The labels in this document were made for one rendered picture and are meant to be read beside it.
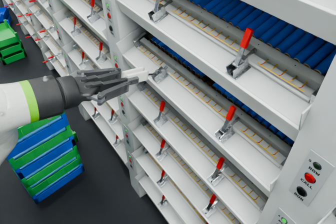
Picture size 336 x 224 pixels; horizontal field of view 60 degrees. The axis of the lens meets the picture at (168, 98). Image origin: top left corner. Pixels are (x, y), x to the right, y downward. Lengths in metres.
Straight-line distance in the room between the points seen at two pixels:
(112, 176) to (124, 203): 0.19
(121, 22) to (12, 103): 0.42
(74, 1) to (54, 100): 0.74
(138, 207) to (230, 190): 0.88
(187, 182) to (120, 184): 0.73
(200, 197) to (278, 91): 0.58
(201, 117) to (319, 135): 0.33
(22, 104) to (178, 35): 0.36
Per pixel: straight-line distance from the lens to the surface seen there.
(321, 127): 0.48
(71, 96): 0.68
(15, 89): 0.66
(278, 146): 0.66
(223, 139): 0.69
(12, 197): 1.86
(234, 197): 0.83
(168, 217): 1.42
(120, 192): 1.70
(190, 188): 1.05
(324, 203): 0.57
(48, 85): 0.67
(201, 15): 0.67
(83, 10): 1.25
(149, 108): 1.02
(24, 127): 1.40
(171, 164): 1.10
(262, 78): 0.56
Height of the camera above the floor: 1.46
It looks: 43 degrees down
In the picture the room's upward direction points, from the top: straight up
